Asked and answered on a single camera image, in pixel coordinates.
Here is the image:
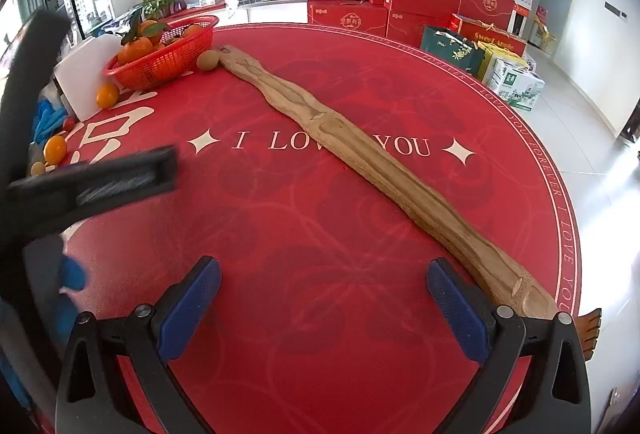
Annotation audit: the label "white green carton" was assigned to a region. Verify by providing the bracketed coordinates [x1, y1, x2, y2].
[487, 59, 546, 110]

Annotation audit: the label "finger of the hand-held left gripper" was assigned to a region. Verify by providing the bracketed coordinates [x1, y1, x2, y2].
[7, 145, 179, 240]
[56, 256, 88, 294]

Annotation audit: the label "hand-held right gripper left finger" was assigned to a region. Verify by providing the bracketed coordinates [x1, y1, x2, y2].
[55, 255, 223, 434]

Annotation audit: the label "blue rubber gloves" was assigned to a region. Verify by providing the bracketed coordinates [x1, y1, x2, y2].
[32, 99, 71, 142]

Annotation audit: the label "round orange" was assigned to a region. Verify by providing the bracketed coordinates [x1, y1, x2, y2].
[96, 83, 121, 110]

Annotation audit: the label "green potted plant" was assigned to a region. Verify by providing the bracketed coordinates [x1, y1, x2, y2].
[142, 0, 183, 21]

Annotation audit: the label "large yellow orange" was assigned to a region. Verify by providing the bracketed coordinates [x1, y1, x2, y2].
[43, 135, 68, 165]

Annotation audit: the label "white paper towel roll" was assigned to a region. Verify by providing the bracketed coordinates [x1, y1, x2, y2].
[53, 35, 123, 121]

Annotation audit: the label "long red orange fruit box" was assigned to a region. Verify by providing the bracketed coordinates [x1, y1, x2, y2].
[450, 14, 528, 57]

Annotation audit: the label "long wooden stick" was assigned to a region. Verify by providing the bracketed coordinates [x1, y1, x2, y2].
[216, 44, 558, 321]

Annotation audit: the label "red plastic mesh basket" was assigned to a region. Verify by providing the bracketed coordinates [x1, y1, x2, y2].
[104, 15, 221, 91]

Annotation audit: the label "pile of leafy mandarins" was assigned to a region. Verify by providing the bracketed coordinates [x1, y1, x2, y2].
[120, 6, 206, 65]

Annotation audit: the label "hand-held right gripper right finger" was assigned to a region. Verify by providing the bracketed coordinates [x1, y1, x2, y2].
[425, 258, 593, 434]

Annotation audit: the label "green gift bag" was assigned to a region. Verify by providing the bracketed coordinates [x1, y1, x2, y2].
[420, 25, 486, 76]

